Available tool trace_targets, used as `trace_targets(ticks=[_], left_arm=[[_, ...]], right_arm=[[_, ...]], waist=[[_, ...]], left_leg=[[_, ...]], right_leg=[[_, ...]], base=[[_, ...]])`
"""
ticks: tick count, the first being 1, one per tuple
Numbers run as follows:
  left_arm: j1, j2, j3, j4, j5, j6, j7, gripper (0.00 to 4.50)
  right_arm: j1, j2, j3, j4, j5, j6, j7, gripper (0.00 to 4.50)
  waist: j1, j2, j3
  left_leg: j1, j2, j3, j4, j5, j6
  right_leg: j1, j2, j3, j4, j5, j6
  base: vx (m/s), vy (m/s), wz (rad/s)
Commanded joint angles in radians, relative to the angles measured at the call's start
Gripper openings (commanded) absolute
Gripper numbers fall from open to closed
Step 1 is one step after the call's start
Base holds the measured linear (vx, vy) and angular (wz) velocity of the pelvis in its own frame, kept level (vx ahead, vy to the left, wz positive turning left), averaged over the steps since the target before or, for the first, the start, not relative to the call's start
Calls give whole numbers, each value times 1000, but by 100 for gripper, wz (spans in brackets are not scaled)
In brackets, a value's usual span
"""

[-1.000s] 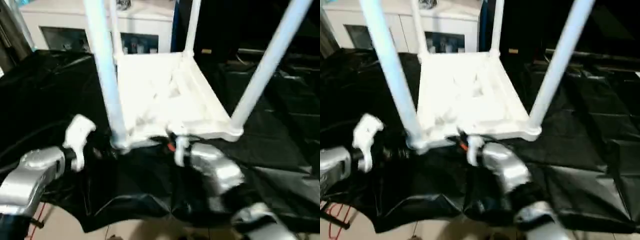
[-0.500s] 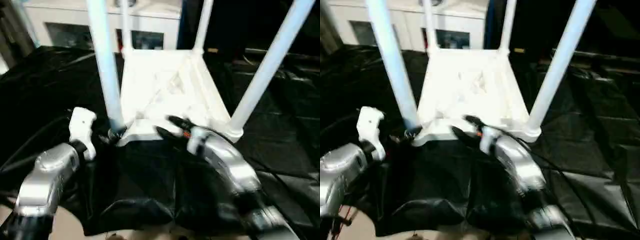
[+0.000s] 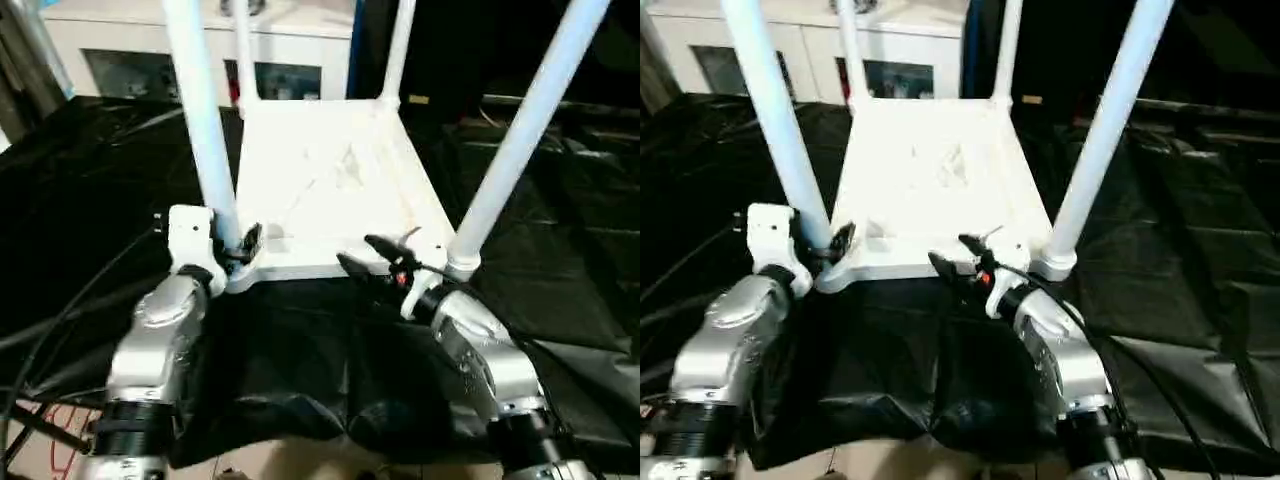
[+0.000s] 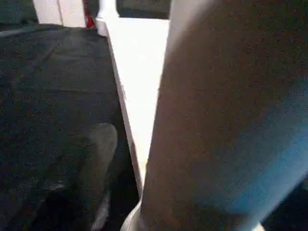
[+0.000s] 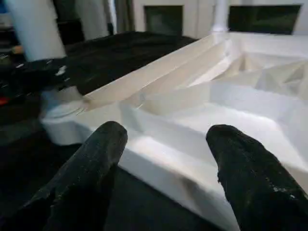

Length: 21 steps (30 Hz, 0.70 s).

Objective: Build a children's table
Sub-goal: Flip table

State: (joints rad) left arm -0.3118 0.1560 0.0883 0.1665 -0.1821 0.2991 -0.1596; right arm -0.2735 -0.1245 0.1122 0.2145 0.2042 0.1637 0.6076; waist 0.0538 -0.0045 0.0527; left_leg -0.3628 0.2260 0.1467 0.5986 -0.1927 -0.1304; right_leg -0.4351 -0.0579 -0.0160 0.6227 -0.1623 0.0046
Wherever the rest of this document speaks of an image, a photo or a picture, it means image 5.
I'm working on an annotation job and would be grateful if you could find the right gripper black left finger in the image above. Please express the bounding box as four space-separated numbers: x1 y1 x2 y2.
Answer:
0 120 128 231

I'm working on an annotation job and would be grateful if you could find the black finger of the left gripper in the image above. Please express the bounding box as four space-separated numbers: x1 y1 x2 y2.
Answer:
10 58 90 94

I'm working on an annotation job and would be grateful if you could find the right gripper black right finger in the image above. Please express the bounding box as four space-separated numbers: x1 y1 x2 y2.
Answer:
206 124 308 231

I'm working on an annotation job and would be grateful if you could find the white plastic table top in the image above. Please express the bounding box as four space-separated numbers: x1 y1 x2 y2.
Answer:
41 31 308 231

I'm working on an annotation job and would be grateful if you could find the black plastic mat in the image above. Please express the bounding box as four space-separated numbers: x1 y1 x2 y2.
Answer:
0 30 227 231

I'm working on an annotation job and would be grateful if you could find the grey curtain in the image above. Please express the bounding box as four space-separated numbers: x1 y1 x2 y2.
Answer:
115 0 135 33

